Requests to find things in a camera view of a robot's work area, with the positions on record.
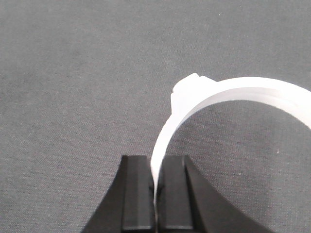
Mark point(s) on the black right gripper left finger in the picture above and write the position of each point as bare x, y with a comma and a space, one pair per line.
127, 206

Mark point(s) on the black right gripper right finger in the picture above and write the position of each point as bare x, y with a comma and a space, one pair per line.
188, 203

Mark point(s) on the white PVC pipe clamp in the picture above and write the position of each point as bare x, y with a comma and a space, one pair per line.
259, 140

